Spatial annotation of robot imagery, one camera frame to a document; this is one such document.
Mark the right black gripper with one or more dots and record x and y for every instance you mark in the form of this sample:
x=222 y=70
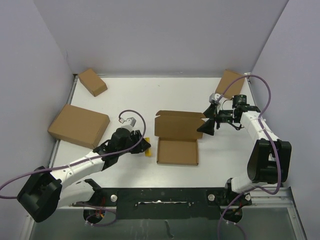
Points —
x=211 y=113

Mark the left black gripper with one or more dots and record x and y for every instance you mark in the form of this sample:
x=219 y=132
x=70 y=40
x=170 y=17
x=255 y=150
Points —
x=141 y=147

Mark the yellow wooden block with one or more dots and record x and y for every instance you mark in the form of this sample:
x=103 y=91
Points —
x=148 y=152

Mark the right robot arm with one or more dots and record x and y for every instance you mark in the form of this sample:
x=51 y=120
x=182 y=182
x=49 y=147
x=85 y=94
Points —
x=270 y=158

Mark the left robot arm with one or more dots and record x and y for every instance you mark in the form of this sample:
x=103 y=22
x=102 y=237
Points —
x=48 y=189

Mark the large folded cardboard box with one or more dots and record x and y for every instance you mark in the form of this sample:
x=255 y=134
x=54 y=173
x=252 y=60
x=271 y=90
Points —
x=79 y=126

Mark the small folded cardboard box left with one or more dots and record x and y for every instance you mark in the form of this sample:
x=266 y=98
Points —
x=92 y=82

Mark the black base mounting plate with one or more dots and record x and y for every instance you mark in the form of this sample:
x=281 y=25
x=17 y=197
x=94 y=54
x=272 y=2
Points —
x=169 y=203

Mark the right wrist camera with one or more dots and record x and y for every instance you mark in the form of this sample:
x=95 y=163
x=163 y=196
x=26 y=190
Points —
x=215 y=98

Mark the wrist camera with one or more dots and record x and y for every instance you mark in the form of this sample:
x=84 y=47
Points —
x=215 y=98
x=128 y=123

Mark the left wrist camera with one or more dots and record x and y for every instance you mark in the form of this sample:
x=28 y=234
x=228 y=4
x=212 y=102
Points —
x=128 y=123

